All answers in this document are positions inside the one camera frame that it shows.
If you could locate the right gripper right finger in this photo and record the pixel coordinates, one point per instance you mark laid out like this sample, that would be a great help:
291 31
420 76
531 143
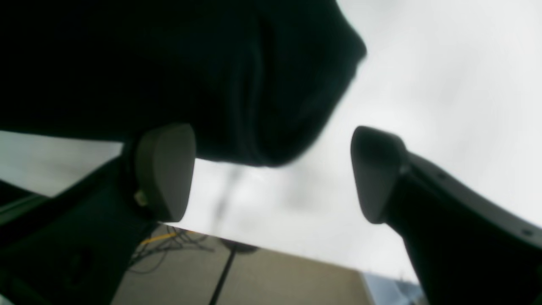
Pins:
465 250

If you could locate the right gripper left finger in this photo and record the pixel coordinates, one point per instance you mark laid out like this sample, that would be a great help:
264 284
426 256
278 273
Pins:
74 248

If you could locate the black T-shirt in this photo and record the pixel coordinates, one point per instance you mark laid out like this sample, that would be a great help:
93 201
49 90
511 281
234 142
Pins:
256 79

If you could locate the black tripod stand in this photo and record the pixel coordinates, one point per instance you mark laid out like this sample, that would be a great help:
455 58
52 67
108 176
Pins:
234 249

